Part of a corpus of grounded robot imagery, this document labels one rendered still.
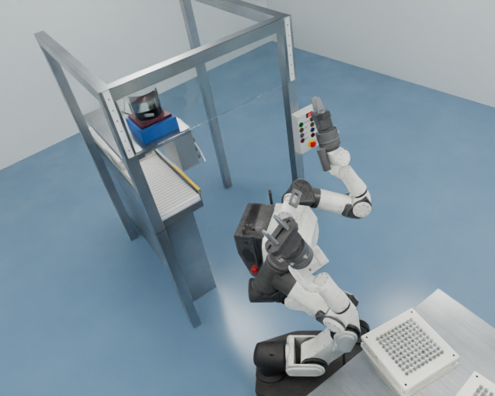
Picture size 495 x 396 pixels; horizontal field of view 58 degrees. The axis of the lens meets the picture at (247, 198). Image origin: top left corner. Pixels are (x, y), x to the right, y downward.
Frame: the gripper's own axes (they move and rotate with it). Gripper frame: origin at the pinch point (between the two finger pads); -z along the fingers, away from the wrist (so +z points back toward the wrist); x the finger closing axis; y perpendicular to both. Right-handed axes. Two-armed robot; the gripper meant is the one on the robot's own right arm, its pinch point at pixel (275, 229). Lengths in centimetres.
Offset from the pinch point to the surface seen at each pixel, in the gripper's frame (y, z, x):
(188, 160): -110, 39, 20
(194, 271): -137, 117, -26
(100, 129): -148, 8, 6
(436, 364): 32, 75, 1
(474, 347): 36, 90, 16
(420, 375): 31, 72, -6
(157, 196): -134, 54, -4
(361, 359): 9, 74, -13
